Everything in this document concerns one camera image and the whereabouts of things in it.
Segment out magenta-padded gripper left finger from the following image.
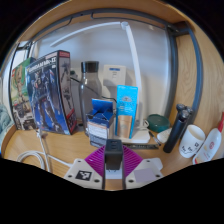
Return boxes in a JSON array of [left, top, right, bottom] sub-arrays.
[[63, 146, 108, 190]]

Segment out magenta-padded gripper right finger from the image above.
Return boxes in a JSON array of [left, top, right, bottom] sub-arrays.
[[121, 146, 165, 190]]

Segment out black charger block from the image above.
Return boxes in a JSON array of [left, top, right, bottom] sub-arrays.
[[104, 139, 124, 171]]

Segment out small clear plastic container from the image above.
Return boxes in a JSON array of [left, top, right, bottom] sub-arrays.
[[150, 157, 165, 174]]

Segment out dark flat ruler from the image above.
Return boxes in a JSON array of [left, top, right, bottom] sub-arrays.
[[124, 143, 160, 150]]

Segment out black pen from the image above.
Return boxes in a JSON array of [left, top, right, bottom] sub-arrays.
[[148, 130, 162, 147]]

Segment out black electric shaver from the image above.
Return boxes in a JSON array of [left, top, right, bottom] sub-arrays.
[[162, 103, 194, 154]]

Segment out small open blue box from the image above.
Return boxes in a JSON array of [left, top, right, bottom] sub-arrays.
[[85, 98, 116, 148]]

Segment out white cup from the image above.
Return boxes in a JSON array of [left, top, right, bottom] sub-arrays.
[[178, 124, 207, 159]]

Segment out tall light blue box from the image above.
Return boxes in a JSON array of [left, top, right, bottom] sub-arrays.
[[114, 84, 139, 139]]

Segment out white bottle with red cap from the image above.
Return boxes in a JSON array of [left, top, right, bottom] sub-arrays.
[[192, 113, 224, 165]]

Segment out robot model kit box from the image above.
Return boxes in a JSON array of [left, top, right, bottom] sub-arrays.
[[25, 49, 78, 136]]

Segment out dark clear water bottle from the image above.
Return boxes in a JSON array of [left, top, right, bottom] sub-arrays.
[[78, 60, 103, 131]]

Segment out bed with teal blanket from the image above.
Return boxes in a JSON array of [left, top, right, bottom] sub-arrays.
[[0, 104, 16, 141]]

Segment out green toy figure box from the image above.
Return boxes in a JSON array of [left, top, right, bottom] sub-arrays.
[[9, 57, 38, 131]]

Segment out white desk lamp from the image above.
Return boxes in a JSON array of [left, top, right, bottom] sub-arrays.
[[49, 21, 152, 145]]

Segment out white power strip cable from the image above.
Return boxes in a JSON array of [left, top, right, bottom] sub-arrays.
[[16, 129, 73, 174]]

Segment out white wall-mounted device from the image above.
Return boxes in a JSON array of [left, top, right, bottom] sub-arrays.
[[102, 64, 128, 89]]

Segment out grey metal desk frame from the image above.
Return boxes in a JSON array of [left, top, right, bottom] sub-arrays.
[[8, 8, 204, 126]]

